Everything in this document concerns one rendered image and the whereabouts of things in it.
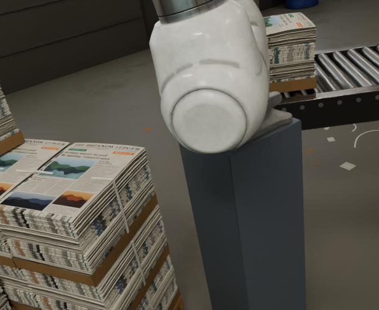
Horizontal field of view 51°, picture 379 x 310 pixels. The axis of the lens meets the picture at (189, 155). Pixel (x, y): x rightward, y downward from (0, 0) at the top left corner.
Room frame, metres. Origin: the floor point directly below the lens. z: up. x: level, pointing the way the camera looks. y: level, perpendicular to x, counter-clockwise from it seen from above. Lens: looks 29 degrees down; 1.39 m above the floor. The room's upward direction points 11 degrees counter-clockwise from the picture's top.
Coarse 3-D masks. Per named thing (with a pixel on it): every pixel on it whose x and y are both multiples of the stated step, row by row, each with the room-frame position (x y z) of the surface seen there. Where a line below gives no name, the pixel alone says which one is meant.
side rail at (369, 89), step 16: (304, 96) 1.32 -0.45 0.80; (320, 96) 1.29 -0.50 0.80; (336, 96) 1.27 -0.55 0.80; (352, 96) 1.26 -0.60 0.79; (368, 96) 1.25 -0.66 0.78; (288, 112) 1.29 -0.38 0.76; (304, 112) 1.28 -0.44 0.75; (320, 112) 1.27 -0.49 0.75; (336, 112) 1.27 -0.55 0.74; (352, 112) 1.26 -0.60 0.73; (368, 112) 1.25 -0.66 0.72; (304, 128) 1.28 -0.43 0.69
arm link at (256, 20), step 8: (240, 0) 0.74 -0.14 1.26; (248, 0) 0.75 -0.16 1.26; (248, 8) 0.73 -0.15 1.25; (256, 8) 0.75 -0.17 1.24; (256, 16) 0.73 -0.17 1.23; (256, 24) 0.73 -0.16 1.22; (264, 24) 0.76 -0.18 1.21; (256, 32) 0.71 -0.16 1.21; (264, 32) 0.75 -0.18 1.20; (256, 40) 0.69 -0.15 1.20; (264, 40) 0.72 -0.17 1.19; (264, 48) 0.70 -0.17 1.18; (264, 56) 0.68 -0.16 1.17
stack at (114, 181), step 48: (48, 144) 1.26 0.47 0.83; (96, 144) 1.19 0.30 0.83; (0, 192) 0.99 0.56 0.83; (48, 192) 0.94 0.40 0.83; (96, 192) 0.89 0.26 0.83; (144, 192) 1.05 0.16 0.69; (0, 240) 0.92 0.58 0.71; (48, 240) 0.84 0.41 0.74; (96, 240) 0.83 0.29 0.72; (144, 240) 0.99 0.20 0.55; (48, 288) 0.88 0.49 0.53; (96, 288) 0.79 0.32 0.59
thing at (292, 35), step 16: (272, 16) 1.64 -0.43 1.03; (288, 16) 1.58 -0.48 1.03; (304, 16) 1.53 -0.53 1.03; (272, 32) 1.39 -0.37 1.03; (288, 32) 1.37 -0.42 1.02; (304, 32) 1.37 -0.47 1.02; (272, 48) 1.38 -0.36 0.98; (288, 48) 1.37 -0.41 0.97; (304, 48) 1.36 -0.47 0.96; (272, 64) 1.38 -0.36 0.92; (288, 64) 1.36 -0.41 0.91; (304, 64) 1.36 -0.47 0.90; (288, 80) 1.37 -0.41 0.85
